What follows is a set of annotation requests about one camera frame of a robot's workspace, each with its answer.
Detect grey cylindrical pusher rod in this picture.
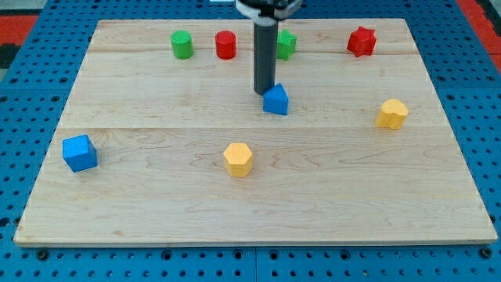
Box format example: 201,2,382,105
254,21,278,95

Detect black and white robot mount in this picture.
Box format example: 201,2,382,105
235,0,303,22

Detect yellow hexagon block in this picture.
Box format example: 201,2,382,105
223,143,253,177

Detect light wooden board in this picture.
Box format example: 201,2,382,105
14,19,498,248

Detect green star block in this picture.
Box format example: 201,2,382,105
276,30,297,60

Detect red cylinder block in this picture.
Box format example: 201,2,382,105
214,30,236,60

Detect blue triangle block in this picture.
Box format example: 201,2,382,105
263,83,289,115

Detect green cylinder block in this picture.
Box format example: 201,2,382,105
170,30,194,60

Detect red star block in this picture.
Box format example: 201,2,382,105
347,26,377,57

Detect yellow heart block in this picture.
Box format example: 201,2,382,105
375,99,409,130

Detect blue cube block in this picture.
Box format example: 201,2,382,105
62,135,98,172

